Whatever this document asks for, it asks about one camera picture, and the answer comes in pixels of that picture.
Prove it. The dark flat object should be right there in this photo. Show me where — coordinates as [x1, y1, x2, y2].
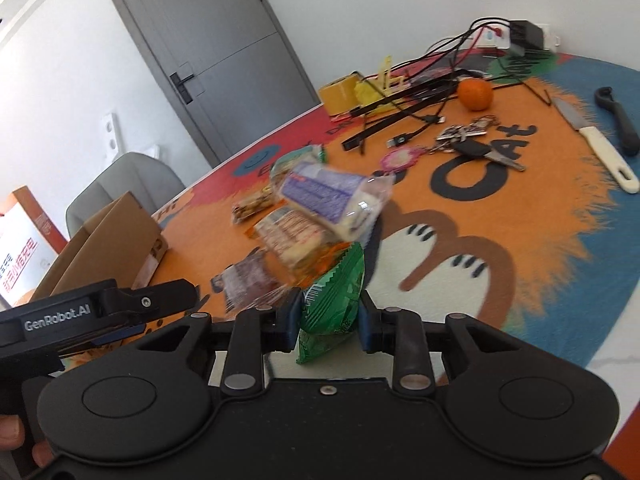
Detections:
[410, 55, 494, 84]

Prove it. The black charger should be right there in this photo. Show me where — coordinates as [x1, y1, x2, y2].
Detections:
[507, 20, 546, 56]

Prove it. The black peeler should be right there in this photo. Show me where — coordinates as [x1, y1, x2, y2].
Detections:
[595, 86, 640, 157]

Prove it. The brown cardboard box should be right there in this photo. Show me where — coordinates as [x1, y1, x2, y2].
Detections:
[30, 191, 169, 307]

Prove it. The grey chair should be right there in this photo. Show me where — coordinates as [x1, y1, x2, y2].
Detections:
[66, 152, 186, 239]

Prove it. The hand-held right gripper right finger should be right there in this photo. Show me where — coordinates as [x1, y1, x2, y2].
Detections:
[357, 290, 507, 394]

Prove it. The black usb cable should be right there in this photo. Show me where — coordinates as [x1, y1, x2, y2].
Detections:
[387, 20, 511, 148]

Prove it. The purple and white snack packet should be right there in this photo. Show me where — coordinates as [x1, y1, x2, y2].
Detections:
[277, 160, 396, 242]

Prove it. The bunch of keys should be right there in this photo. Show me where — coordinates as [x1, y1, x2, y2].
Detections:
[435, 115, 527, 172]

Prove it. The white wall bracket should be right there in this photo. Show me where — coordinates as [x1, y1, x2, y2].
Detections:
[100, 112, 124, 156]

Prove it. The dark brown snack packet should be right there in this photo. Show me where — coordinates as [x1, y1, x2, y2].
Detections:
[217, 249, 282, 312]

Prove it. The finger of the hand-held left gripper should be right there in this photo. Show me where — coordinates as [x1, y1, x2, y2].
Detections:
[57, 322, 147, 357]
[102, 280, 199, 322]

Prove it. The yellow tape roll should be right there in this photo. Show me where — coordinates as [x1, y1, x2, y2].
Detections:
[319, 74, 362, 117]

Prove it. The grey door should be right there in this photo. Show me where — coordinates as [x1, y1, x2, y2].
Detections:
[105, 0, 324, 169]

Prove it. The printed cartoon table mat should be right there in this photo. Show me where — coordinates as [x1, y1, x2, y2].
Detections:
[60, 52, 640, 376]

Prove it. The orange and white paper bag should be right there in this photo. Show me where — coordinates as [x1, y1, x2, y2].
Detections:
[0, 186, 69, 307]

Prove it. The black flat strap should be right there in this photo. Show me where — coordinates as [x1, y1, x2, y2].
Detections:
[350, 84, 459, 116]
[342, 92, 459, 151]

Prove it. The orange fruit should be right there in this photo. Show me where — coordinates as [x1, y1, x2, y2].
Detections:
[457, 78, 495, 112]

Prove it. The pink round keychain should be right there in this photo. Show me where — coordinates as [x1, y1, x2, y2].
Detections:
[380, 145, 421, 174]

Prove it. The thin black wire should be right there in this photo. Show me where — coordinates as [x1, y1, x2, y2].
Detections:
[494, 69, 554, 107]

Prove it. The black door lock handle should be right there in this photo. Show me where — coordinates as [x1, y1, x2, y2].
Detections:
[169, 71, 197, 105]

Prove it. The white handled knife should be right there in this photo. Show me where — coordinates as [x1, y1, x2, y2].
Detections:
[551, 97, 640, 193]

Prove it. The clear cracker packet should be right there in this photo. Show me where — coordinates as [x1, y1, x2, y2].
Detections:
[252, 207, 342, 277]

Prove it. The pale green snack packet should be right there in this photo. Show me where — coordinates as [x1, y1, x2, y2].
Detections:
[270, 145, 327, 182]

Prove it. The white power strip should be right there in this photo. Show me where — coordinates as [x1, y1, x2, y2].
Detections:
[480, 22, 559, 54]

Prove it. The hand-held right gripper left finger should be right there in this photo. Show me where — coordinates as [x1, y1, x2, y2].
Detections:
[135, 287, 306, 397]

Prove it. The yellow plastic clip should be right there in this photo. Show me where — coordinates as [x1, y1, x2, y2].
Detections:
[377, 56, 409, 92]

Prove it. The dark green snack packet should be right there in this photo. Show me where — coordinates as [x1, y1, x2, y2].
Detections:
[296, 241, 366, 364]

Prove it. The clear nut bar packet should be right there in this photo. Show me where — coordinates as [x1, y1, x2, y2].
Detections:
[231, 187, 277, 224]

